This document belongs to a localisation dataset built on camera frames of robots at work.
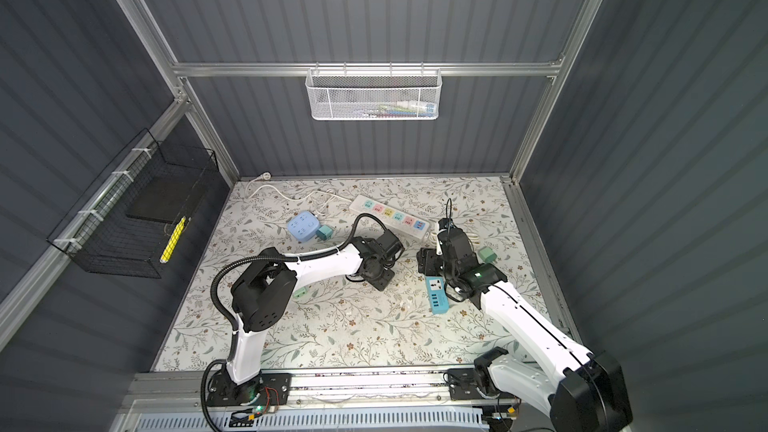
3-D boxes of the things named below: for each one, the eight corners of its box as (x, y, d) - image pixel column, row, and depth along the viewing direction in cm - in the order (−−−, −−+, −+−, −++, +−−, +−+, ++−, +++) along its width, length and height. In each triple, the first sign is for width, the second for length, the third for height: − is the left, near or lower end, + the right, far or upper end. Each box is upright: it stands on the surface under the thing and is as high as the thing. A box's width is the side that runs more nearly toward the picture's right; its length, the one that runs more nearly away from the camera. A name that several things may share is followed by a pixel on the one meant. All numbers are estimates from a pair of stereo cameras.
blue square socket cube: (288, 229, 107) (285, 223, 104) (309, 214, 112) (307, 208, 109) (303, 245, 103) (301, 239, 100) (325, 229, 107) (323, 222, 104)
